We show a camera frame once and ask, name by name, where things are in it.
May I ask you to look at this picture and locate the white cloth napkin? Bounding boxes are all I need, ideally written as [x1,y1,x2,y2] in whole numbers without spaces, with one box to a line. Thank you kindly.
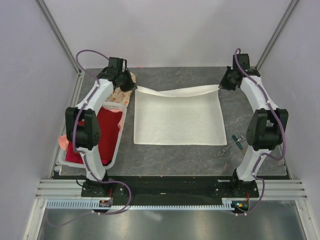
[133,84,227,146]

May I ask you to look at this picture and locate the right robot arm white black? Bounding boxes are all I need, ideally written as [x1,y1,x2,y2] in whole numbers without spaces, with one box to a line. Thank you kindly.
[219,48,289,197]

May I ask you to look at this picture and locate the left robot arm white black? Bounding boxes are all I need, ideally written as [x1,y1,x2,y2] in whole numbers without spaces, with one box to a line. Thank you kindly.
[65,57,137,197]

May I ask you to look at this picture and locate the floral beige eye mask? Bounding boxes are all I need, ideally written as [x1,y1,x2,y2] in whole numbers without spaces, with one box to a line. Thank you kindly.
[106,72,137,107]

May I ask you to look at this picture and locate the red cloth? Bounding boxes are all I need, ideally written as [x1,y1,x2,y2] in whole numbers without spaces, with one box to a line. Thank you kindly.
[65,107,123,166]

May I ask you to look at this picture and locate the pink cloth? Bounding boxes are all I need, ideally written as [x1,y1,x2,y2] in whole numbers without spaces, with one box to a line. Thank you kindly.
[58,134,73,153]

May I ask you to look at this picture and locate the white plastic basket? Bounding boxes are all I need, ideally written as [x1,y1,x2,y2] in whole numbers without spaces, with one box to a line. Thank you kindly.
[57,101,127,170]

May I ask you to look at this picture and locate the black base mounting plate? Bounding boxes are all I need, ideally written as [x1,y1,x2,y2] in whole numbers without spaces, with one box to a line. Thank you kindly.
[68,175,259,205]

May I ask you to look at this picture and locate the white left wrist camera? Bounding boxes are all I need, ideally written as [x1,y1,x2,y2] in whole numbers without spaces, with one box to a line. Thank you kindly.
[120,58,127,72]

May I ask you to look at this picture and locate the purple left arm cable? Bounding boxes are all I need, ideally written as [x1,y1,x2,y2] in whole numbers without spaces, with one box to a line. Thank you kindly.
[72,49,111,183]

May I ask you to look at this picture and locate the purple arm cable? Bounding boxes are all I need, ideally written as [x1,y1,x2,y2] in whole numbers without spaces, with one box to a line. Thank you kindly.
[233,48,287,216]
[72,49,111,183]

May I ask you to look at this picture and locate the green handled wooden spoon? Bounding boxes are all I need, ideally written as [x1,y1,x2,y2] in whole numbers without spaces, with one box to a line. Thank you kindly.
[232,134,246,151]

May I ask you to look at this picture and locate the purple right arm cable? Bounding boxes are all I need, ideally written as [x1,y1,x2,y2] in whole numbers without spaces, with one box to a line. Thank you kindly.
[233,48,287,216]

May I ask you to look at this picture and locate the white slotted cable duct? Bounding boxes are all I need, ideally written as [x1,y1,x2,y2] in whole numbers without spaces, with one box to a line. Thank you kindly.
[46,197,251,211]

